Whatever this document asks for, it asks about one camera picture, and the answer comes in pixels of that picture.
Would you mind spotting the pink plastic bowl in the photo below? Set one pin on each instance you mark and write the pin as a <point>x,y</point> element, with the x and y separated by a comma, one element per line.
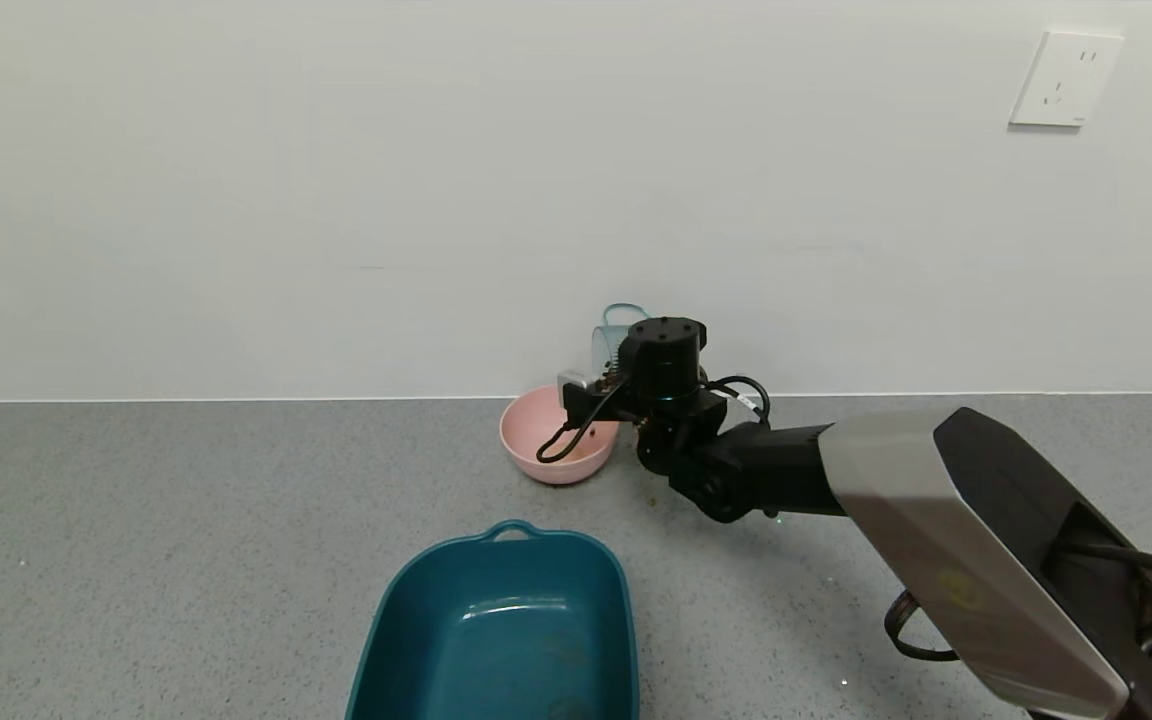
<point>526,435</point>

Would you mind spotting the teal plastic basin tray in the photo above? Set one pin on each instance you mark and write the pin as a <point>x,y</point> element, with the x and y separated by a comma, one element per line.
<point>501,630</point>

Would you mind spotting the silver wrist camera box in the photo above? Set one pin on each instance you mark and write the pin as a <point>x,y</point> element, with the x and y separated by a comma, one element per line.
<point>573,382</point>

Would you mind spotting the translucent blue ribbed cup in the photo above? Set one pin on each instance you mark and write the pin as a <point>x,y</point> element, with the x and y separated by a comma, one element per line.
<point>608,345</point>

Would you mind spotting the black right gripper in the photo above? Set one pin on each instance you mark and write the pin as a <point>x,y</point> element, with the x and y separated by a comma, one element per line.
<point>598,402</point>

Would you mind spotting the white wall socket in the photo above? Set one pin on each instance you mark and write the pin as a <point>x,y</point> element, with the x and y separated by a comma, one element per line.
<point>1066,80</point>

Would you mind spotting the black and silver right robot arm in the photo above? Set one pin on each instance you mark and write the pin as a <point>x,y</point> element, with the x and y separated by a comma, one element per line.
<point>936,480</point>

